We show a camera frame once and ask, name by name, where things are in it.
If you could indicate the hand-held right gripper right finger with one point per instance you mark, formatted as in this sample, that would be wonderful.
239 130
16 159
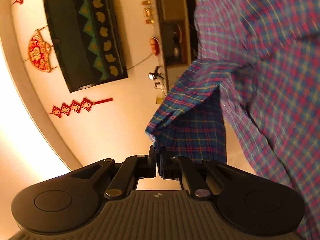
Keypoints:
163 166

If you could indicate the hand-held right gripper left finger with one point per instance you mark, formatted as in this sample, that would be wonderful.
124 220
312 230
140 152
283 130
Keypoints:
151 161

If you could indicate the blue pink plaid shirt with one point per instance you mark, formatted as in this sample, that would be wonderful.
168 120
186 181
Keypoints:
262 80

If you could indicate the white charger stand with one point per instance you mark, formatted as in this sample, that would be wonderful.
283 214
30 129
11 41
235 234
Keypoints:
159 85

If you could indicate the plate of oranges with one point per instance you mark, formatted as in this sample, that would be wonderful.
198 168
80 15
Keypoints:
155 46

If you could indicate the small gold ornament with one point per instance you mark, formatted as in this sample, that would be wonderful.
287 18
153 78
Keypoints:
146 2
149 21

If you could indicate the wide gold ornament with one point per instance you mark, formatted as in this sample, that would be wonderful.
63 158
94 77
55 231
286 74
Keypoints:
148 11

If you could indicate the long low tv cabinet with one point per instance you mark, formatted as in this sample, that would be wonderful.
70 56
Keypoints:
172 10

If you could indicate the wall television with patterned cover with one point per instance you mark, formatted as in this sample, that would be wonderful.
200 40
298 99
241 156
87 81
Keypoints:
82 32

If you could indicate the red fan wall ornament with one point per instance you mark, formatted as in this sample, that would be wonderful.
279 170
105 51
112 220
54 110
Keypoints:
38 51

